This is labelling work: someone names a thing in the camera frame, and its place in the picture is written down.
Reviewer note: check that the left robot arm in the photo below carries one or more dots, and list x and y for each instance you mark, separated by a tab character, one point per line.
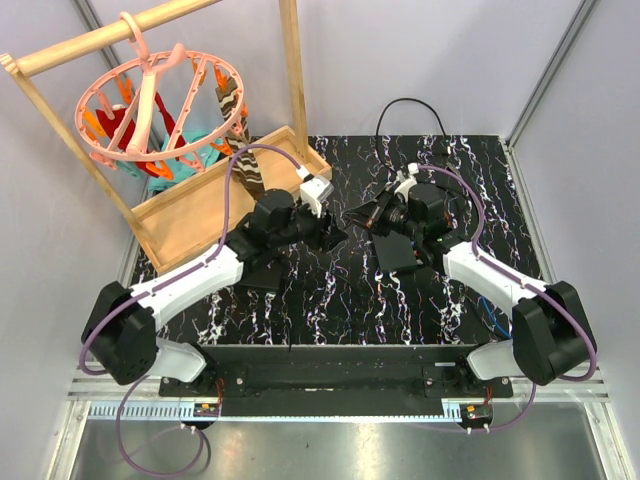
122	330

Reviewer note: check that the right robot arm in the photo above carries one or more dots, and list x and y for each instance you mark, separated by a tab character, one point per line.
550	333

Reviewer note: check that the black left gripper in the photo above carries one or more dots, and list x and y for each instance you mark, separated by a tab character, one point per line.
326	234

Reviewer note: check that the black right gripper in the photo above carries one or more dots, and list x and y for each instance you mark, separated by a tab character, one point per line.
371	215

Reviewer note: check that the red sock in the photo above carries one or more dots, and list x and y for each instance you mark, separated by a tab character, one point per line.
110	119

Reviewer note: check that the pink round clip hanger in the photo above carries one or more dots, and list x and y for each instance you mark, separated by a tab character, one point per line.
135	84

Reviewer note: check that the black marble pattern mat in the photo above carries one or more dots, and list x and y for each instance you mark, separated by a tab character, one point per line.
343	298

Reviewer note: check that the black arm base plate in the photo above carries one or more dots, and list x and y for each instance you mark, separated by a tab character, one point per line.
330	391

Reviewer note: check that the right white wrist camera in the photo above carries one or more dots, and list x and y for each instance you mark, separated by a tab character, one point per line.
405	181

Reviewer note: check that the wooden drying rack stand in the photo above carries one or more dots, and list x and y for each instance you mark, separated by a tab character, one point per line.
182	222

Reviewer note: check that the brown striped sock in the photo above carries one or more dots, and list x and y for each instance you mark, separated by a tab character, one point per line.
246	169

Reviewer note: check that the black power adapter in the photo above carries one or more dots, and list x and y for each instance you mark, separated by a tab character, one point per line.
271	282

